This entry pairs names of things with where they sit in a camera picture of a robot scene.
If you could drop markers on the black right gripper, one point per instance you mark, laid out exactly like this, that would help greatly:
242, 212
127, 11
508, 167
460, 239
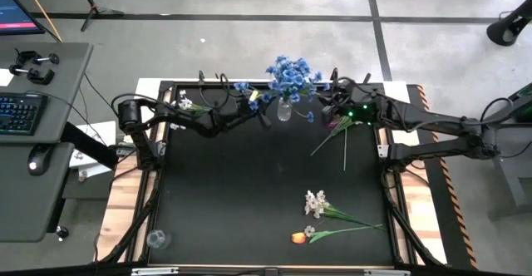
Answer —
357, 109

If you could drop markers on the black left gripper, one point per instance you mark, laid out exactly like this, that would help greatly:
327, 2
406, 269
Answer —
243, 109

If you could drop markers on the clear textured glass vase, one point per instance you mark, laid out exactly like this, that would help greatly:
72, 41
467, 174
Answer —
284, 109

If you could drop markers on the blue artificial flower bunch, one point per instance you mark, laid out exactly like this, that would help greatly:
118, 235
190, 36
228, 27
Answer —
291, 76
241, 86

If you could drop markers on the white artificial flower bunch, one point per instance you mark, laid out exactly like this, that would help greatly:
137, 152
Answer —
316, 203
185, 103

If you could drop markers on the small clear smooth glass vase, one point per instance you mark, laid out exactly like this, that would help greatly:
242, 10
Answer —
158, 239

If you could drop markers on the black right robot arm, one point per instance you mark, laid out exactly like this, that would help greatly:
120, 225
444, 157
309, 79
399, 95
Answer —
432, 149

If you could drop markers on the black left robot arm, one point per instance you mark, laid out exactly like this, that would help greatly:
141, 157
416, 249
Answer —
199, 124

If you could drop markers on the small white flower sprig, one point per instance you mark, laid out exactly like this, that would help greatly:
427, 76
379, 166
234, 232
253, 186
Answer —
309, 231

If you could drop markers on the black support beam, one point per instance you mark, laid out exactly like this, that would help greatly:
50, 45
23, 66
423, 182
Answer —
89, 145

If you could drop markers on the white paper stack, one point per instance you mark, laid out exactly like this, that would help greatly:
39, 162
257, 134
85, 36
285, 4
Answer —
93, 169

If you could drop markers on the gray metal stand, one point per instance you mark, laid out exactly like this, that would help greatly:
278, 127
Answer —
509, 176

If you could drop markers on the gray desk panel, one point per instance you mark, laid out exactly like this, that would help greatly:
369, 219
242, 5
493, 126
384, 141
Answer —
62, 101
25, 201

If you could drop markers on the black tripod stand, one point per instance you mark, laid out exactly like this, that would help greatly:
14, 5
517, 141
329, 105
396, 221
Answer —
93, 6

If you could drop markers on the black computer mouse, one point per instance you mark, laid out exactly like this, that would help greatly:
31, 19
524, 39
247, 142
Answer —
38, 159

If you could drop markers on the black caster wheel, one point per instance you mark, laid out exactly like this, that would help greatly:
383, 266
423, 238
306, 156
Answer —
61, 232

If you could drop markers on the black C-clamp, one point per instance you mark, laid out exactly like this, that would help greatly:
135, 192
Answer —
39, 57
31, 75

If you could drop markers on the black backlit keyboard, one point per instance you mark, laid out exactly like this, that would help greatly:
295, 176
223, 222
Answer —
18, 113

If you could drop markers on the yellow pole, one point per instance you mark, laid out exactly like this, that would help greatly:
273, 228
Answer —
39, 8

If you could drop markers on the white paper sheet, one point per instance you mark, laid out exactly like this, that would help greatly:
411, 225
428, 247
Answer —
5, 77

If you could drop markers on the computer monitor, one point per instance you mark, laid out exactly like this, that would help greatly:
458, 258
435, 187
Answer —
16, 14

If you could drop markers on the black aluminium table frame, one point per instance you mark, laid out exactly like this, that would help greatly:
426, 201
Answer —
417, 240

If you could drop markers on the silver metal bracket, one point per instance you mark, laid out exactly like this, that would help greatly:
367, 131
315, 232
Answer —
154, 271
386, 272

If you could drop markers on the black cone base post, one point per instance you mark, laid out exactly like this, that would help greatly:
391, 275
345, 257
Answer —
509, 26

